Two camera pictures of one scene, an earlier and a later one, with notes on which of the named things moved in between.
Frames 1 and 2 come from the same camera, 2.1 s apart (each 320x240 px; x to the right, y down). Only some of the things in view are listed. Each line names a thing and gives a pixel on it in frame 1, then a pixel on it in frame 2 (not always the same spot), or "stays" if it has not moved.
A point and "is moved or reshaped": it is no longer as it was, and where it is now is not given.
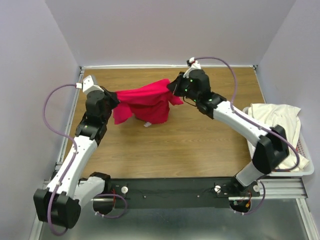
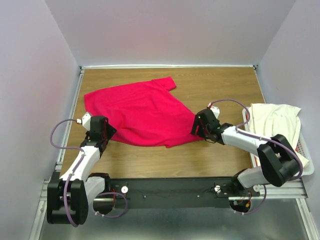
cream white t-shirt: x=288 y=117 stays
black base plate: x=178 y=193 stays
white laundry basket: x=301 y=148 stays
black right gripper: x=174 y=86 -> x=197 y=122
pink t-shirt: x=150 y=102 is moved or reshaped
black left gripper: x=112 y=96 -> x=111 y=130
